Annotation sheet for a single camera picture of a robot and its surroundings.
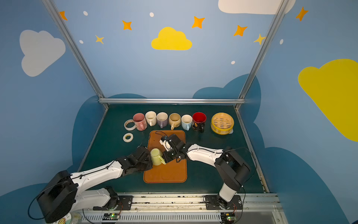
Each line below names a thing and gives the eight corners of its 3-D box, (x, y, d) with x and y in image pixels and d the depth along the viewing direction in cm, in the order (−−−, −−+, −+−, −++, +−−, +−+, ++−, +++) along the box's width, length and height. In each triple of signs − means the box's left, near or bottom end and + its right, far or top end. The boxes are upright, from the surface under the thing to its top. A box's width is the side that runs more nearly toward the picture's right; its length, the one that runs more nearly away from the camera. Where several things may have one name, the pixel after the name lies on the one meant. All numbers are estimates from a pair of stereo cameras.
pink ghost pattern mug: (134, 134, 105) (130, 125, 96) (137, 121, 112) (134, 112, 104) (145, 134, 105) (142, 125, 96) (148, 121, 112) (145, 112, 104)
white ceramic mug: (145, 129, 108) (143, 122, 100) (147, 119, 115) (145, 111, 107) (156, 129, 108) (154, 122, 100) (157, 119, 115) (156, 111, 107)
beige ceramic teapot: (168, 130, 106) (168, 125, 100) (169, 119, 113) (169, 113, 107) (180, 130, 106) (180, 125, 100) (180, 119, 113) (180, 113, 107)
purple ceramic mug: (156, 131, 108) (155, 124, 101) (158, 119, 116) (157, 111, 108) (167, 131, 108) (166, 124, 101) (168, 119, 116) (167, 112, 108)
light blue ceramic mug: (178, 129, 106) (178, 123, 99) (183, 120, 112) (183, 112, 105) (187, 133, 104) (188, 126, 97) (192, 123, 110) (193, 115, 103)
